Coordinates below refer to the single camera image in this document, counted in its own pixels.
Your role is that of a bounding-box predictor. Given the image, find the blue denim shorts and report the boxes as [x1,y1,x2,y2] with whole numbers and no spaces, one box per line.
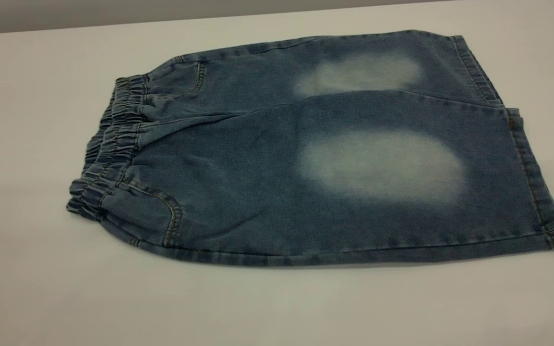
[65,29,554,267]

